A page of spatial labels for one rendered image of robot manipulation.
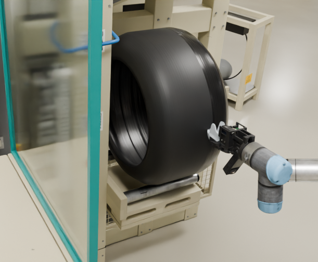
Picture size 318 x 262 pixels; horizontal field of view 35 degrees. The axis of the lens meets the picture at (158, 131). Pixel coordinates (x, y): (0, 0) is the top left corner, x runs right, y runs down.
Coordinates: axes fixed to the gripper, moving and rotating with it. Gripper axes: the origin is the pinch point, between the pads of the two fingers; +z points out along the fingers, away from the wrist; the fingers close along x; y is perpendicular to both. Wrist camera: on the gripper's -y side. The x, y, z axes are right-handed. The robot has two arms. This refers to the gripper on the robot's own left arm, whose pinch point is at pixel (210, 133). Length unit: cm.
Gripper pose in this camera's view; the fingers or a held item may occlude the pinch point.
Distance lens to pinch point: 171.8
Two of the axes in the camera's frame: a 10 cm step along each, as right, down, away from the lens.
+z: -5.1, -3.8, 7.7
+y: 0.3, -9.0, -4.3
